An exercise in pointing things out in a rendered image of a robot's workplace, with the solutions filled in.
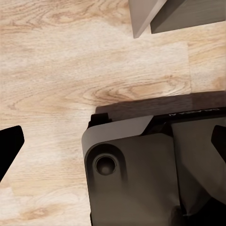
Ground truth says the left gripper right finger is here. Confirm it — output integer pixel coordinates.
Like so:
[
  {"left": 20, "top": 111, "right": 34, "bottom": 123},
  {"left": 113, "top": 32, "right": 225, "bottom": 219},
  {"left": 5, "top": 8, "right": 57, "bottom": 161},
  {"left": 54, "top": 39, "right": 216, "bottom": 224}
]
[{"left": 211, "top": 125, "right": 226, "bottom": 163}]

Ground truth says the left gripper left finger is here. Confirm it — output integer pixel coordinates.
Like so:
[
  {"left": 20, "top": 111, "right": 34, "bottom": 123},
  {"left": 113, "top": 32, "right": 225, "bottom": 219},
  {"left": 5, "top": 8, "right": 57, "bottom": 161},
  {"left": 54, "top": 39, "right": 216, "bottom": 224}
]
[{"left": 0, "top": 125, "right": 24, "bottom": 182}]

